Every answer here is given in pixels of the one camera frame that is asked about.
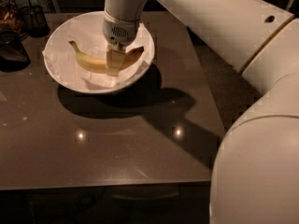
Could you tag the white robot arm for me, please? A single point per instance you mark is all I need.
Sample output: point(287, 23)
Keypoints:
point(255, 177)

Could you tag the black mesh pen cup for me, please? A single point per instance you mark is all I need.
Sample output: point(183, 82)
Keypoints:
point(35, 21)

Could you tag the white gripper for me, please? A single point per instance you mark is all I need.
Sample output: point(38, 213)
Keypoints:
point(121, 32)

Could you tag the white bowl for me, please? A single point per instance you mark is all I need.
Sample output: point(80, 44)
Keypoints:
point(78, 25)

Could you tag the yellow banana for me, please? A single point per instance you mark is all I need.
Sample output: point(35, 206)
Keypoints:
point(99, 66)

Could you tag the white paper liner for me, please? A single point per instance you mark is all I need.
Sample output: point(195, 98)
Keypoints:
point(62, 62)

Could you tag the dark glass container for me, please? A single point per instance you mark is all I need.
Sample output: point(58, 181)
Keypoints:
point(13, 56)

